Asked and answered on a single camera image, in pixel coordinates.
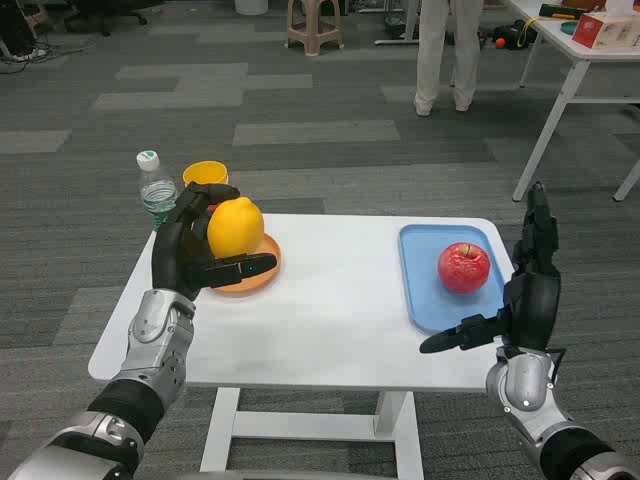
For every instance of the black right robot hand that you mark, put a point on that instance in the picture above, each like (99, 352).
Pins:
(535, 305)

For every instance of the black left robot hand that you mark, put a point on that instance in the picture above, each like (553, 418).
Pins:
(170, 260)

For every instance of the yellow lemon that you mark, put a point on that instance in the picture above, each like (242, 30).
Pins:
(236, 227)

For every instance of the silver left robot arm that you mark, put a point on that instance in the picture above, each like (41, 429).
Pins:
(150, 360)

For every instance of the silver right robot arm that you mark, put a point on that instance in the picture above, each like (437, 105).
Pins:
(525, 382)

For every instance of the orange round plate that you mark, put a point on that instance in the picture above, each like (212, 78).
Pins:
(260, 281)

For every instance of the teal round dish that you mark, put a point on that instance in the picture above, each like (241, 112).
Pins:
(569, 28)

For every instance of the pink plastic cup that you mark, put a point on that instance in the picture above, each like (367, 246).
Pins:
(212, 207)

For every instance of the clear plastic water bottle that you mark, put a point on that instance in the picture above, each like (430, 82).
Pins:
(156, 192)

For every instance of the red apple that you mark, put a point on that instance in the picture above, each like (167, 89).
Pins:
(464, 270)

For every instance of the yellow plastic cup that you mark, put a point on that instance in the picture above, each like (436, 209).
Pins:
(205, 173)

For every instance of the blue rectangular tray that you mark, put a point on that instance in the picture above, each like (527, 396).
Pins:
(425, 280)

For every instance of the white office desk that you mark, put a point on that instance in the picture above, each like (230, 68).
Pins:
(570, 85)

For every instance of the white power strip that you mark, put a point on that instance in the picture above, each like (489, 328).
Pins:
(30, 55)

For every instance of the black office chair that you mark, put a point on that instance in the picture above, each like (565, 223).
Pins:
(105, 15)

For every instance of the beige plastic stool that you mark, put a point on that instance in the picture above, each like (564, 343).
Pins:
(315, 44)

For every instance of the white waste bin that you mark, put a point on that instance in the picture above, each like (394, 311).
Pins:
(251, 6)

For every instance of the person in beige trousers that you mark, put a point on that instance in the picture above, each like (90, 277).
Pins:
(435, 50)

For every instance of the red tissue box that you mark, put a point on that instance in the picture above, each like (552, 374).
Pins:
(600, 34)

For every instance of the black and yellow tool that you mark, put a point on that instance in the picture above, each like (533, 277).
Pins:
(560, 12)

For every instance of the white table leg frame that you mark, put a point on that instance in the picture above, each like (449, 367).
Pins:
(300, 426)

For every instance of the white desk base frame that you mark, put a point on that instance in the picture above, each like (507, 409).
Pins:
(407, 25)

